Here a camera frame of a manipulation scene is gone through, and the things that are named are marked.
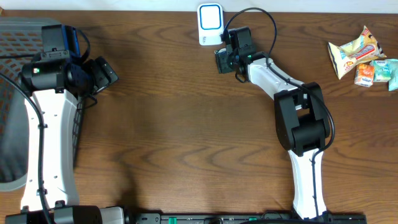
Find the green white small pack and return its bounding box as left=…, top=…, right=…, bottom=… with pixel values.
left=215, top=49, right=228, bottom=63

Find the green Kleenex tissue pack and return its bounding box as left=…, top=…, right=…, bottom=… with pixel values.
left=370, top=60, right=391, bottom=83

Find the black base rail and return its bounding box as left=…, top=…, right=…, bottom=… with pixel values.
left=133, top=212, right=367, bottom=224

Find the yellow wet wipes pack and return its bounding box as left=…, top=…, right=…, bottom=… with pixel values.
left=327, top=26, right=387, bottom=80

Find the mint green wipes pack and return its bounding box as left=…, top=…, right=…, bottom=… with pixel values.
left=387, top=59, right=398, bottom=91

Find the orange Kleenex tissue pack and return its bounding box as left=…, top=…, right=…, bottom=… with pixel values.
left=354, top=63, right=374, bottom=87

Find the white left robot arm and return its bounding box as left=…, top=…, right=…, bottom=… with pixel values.
left=5, top=24, right=129, bottom=223

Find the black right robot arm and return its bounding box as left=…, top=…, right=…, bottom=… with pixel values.
left=215, top=27, right=330, bottom=222

